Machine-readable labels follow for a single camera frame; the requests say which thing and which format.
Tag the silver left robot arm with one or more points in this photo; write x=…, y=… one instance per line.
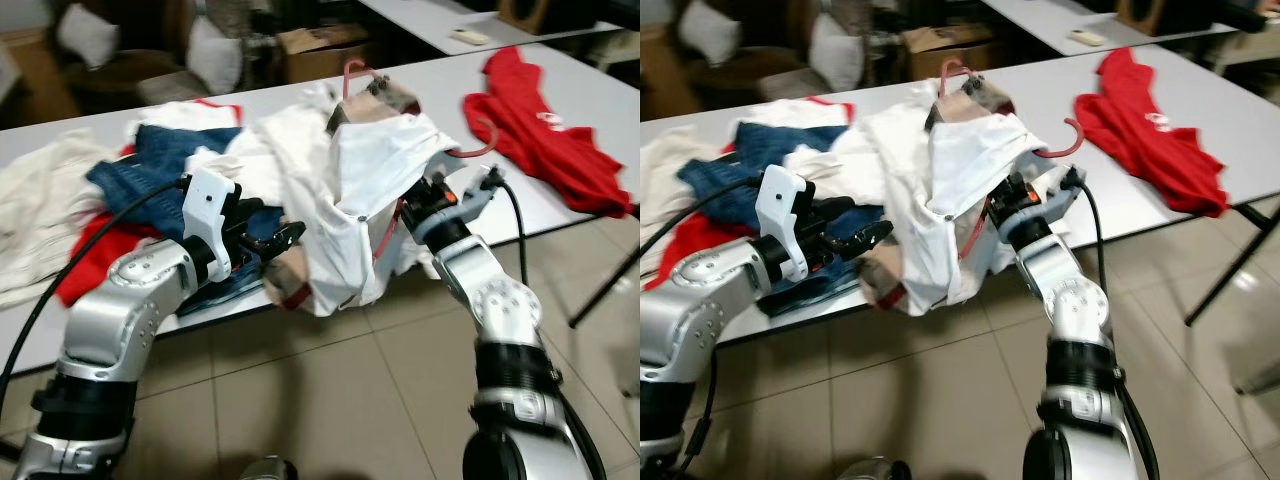
x=700, y=310
x=120, y=320

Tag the blue jeans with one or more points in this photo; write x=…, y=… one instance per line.
x=150, y=170
x=770, y=140

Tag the brown cardboard box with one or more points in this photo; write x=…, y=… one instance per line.
x=948, y=53
x=325, y=55

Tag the white table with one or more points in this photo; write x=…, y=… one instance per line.
x=420, y=20
x=440, y=85
x=1050, y=85
x=1040, y=20

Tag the black wooden speaker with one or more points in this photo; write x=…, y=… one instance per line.
x=1140, y=12
x=520, y=12

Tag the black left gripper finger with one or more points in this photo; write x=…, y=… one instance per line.
x=855, y=255
x=872, y=234
x=268, y=254
x=285, y=234

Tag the off-white garment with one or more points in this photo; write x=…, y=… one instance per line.
x=290, y=135
x=900, y=130

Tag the grey robot left foot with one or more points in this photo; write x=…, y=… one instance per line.
x=268, y=468
x=875, y=470

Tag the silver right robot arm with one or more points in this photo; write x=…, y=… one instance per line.
x=500, y=300
x=1075, y=300

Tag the white shirt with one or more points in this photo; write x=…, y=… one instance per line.
x=380, y=170
x=975, y=170

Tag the red clothes hanger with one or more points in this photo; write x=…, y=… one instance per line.
x=1062, y=152
x=943, y=80
x=348, y=80
x=478, y=154

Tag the red logo t-shirt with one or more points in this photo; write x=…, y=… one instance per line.
x=1150, y=135
x=545, y=140

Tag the tan cloth red trim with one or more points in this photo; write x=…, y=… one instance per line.
x=885, y=275
x=285, y=270

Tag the white knit sweater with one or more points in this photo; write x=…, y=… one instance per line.
x=670, y=170
x=40, y=200

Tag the beige remote control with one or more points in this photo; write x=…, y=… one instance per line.
x=1086, y=37
x=469, y=37

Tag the white red-collared garment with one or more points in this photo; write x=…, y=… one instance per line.
x=180, y=115
x=800, y=112

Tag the white pillow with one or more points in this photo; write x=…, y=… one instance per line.
x=710, y=32
x=88, y=35
x=838, y=52
x=215, y=55

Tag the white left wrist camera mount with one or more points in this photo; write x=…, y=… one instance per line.
x=205, y=210
x=780, y=205

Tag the dark wooden chair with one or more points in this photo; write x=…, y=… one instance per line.
x=130, y=75
x=760, y=70

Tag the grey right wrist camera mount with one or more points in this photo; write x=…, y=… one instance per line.
x=1062, y=192
x=478, y=200

